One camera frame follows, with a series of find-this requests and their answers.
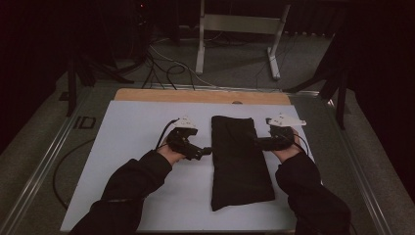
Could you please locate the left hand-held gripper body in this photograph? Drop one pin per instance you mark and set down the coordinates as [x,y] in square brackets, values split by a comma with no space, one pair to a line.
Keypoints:
[182,140]

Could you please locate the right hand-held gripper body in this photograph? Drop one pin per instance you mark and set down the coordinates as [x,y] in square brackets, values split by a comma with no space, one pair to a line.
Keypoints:
[280,142]

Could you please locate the black shorts with blue print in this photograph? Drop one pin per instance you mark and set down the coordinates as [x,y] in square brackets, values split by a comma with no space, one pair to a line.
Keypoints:
[238,169]

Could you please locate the person's right hand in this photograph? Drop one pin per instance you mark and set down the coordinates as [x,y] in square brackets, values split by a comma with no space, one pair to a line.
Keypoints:
[288,155]

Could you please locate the person's left hand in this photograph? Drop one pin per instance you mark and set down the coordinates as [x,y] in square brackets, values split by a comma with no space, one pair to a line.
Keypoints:
[169,155]

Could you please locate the white table sheet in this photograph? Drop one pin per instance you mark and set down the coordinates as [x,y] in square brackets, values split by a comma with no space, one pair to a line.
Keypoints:
[130,137]

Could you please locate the black stand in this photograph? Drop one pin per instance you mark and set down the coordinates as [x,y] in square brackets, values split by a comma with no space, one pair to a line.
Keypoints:
[71,88]
[341,104]

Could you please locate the dark equipment with red light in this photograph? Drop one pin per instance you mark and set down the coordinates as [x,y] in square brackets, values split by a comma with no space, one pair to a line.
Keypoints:
[137,26]

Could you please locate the metal floor rail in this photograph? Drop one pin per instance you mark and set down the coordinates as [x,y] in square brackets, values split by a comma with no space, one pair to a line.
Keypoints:
[39,169]
[228,88]
[362,182]

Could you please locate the white metal table frame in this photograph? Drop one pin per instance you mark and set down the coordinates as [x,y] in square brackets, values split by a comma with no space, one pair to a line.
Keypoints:
[239,24]

